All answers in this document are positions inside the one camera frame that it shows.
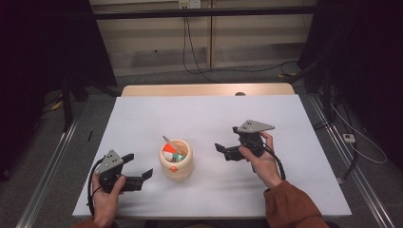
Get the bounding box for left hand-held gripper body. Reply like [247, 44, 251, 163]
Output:
[94, 149, 127, 195]

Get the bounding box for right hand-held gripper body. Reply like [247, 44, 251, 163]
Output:
[232, 119, 277, 160]

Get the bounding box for orange highlighter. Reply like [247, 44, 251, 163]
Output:
[162, 142, 177, 156]

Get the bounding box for cream ringed pen holder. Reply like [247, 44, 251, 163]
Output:
[158, 139, 195, 182]

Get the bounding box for silver pen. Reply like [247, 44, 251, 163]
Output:
[162, 135, 183, 156]

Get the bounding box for white green glue stick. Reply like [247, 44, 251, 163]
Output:
[163, 150, 187, 163]

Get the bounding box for person's right hand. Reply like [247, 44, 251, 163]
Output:
[238, 130, 284, 190]

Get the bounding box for person's left hand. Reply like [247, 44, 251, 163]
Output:
[90, 173, 127, 228]

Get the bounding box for black stand leg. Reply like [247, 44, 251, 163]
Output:
[60, 77, 76, 133]

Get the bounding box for black horizontal bar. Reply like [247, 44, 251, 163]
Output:
[91, 5, 318, 21]

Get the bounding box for black curtain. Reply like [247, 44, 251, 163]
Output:
[0, 0, 119, 181]
[297, 0, 403, 165]

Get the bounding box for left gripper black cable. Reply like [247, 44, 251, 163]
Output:
[86, 157, 107, 217]

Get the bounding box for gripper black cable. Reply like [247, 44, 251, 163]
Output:
[86, 157, 107, 217]
[261, 142, 287, 181]

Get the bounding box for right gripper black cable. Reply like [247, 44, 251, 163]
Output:
[261, 142, 287, 181]

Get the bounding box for long black power cable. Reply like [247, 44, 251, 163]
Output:
[182, 14, 299, 76]

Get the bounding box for metal floor rail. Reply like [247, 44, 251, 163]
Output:
[307, 94, 396, 228]
[14, 116, 81, 228]

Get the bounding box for short black power cable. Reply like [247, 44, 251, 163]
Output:
[185, 17, 221, 85]

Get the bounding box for white floor cable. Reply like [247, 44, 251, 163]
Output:
[329, 102, 389, 165]

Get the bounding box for white wall socket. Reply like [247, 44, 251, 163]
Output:
[178, 0, 202, 10]

